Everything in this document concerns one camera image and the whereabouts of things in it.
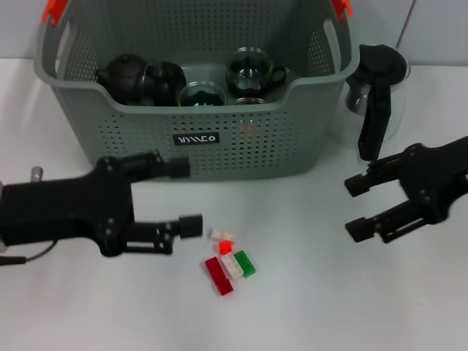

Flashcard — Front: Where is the left arm cable with plug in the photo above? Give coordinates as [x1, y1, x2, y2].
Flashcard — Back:
[0, 166, 58, 266]

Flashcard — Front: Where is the black clay teapot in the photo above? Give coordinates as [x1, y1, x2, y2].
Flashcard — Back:
[97, 53, 149, 107]

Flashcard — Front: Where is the glass pitcher with black handle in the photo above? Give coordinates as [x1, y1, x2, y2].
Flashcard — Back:
[345, 42, 411, 162]

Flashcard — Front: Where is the white translucent toy brick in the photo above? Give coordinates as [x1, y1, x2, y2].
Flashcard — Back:
[207, 227, 237, 244]
[220, 253, 244, 281]

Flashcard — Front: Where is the grey perforated storage basket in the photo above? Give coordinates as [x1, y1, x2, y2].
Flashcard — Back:
[33, 0, 361, 184]

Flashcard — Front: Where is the orange wedge toy brick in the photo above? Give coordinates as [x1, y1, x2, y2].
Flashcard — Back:
[239, 123, 263, 142]

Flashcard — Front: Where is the glass teacup with black holder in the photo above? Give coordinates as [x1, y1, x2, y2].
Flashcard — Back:
[144, 58, 189, 107]
[225, 47, 288, 100]
[178, 82, 228, 107]
[232, 96, 268, 107]

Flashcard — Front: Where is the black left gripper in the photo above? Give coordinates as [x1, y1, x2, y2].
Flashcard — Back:
[0, 156, 137, 257]

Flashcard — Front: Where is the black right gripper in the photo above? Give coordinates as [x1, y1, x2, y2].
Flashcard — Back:
[344, 135, 468, 245]

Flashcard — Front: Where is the green toy brick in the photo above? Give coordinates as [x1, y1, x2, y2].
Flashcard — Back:
[233, 249, 257, 279]

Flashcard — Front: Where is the dark red toy brick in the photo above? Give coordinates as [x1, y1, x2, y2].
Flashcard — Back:
[204, 255, 235, 297]

